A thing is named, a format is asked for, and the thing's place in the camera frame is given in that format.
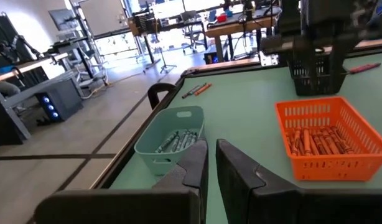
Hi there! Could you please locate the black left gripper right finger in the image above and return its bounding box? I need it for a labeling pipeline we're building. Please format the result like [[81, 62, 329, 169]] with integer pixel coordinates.
[[215, 139, 382, 224]]

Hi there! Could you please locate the black computer monitor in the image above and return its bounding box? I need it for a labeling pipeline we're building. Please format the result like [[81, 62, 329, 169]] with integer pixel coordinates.
[[47, 8, 78, 32]]

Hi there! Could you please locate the white board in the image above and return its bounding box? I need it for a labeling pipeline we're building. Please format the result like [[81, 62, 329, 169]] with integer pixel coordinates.
[[78, 0, 130, 37]]

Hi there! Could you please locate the orange plastic basket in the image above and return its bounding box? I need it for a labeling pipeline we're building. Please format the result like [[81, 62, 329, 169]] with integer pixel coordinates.
[[274, 96, 382, 182]]

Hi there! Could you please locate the wooden work table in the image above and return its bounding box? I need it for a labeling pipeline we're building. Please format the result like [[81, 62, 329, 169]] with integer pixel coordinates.
[[204, 7, 282, 63]]

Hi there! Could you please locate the black plastic basket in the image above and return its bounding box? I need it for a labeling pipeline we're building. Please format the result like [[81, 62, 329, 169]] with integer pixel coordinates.
[[287, 52, 349, 96]]

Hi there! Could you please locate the teal plastic bin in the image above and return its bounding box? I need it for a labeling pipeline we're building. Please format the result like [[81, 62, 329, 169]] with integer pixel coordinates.
[[134, 105, 206, 177]]

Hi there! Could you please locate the black tripod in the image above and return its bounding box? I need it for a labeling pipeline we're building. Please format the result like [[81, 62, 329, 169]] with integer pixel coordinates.
[[153, 30, 178, 75]]

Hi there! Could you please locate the black perforated box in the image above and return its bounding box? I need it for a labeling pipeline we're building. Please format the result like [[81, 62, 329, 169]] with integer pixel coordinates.
[[127, 13, 162, 37]]

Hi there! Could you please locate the office chair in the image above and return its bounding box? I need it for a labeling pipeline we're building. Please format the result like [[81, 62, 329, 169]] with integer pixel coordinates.
[[178, 10, 208, 52], [58, 46, 108, 91]]

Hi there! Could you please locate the black arched handle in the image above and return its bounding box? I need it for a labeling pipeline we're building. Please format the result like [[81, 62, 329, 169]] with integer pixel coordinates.
[[147, 82, 177, 111]]

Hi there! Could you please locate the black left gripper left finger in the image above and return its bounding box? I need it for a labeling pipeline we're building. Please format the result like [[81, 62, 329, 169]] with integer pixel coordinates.
[[34, 139, 210, 224]]

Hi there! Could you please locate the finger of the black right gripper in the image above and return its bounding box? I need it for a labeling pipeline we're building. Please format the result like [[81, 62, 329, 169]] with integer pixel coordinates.
[[298, 48, 319, 95], [328, 46, 351, 95]]

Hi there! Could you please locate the computer tower case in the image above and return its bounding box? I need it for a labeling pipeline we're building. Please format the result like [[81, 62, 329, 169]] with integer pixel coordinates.
[[34, 78, 84, 123]]

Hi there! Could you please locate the person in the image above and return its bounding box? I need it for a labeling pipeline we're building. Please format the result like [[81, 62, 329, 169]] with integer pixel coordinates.
[[0, 63, 22, 98]]

